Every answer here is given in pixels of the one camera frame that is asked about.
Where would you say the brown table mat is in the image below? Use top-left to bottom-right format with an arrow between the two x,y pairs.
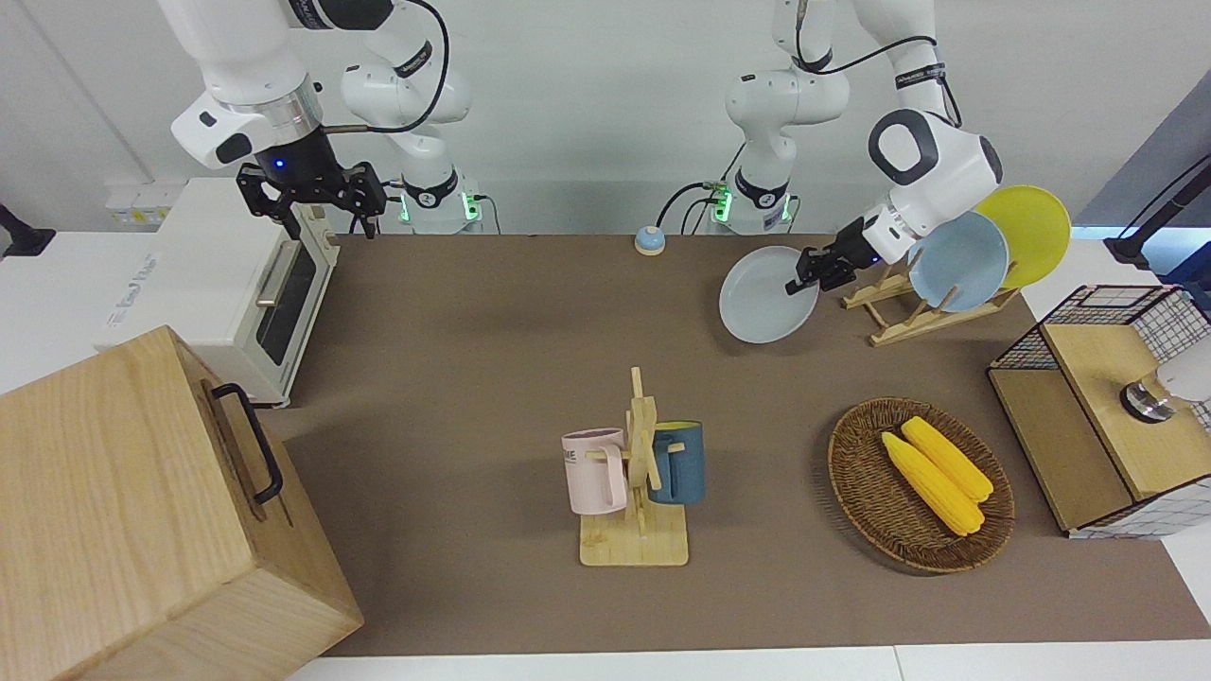
255,234 -> 1211,658

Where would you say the wooden mug tree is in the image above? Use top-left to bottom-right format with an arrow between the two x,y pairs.
579,367 -> 690,568

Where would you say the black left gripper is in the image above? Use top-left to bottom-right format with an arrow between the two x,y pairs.
786,218 -> 877,295

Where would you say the brown wicker basket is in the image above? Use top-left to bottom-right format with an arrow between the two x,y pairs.
828,397 -> 1016,575

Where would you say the black base cable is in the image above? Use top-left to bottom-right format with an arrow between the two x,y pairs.
658,180 -> 734,236

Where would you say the yellow corn cob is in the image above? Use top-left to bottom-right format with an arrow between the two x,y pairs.
882,432 -> 987,537
901,416 -> 994,503

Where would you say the black box handle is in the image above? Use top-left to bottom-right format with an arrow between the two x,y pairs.
211,383 -> 285,505

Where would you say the white wall socket strip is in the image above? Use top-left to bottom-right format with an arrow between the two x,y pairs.
104,187 -> 185,225

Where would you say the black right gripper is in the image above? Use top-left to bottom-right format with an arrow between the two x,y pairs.
236,127 -> 390,240

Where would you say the white toaster oven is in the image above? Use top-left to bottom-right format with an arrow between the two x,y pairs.
92,177 -> 342,410

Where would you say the wooden plate rack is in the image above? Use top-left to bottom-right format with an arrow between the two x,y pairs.
842,263 -> 1023,348

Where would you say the gray blue partition panel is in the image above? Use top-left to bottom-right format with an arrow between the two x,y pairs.
1074,95 -> 1211,228

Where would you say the light wooden box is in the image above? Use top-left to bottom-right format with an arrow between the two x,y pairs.
0,325 -> 365,681

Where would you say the toaster oven door handle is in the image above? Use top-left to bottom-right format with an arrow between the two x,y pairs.
254,240 -> 300,309

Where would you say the dark blue mug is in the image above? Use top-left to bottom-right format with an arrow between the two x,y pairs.
648,421 -> 706,505

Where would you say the wire grid wooden shelf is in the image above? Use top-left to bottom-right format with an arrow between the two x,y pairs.
987,284 -> 1211,540

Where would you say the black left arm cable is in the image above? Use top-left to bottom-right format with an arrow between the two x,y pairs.
793,0 -> 964,129

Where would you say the light blue plate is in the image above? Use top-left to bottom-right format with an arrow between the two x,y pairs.
908,210 -> 1010,313

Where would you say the gray plate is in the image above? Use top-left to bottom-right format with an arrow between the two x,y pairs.
719,246 -> 821,345

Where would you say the pink mug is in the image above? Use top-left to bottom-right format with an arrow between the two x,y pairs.
562,428 -> 630,516

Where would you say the yellow plate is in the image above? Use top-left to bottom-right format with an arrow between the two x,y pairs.
974,185 -> 1072,289

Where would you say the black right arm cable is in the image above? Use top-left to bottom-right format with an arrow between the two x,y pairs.
322,0 -> 450,133

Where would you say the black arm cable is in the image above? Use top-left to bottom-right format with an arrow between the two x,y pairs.
322,0 -> 450,133
793,0 -> 964,129

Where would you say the black clamp mount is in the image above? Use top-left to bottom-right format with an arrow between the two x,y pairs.
0,203 -> 56,258

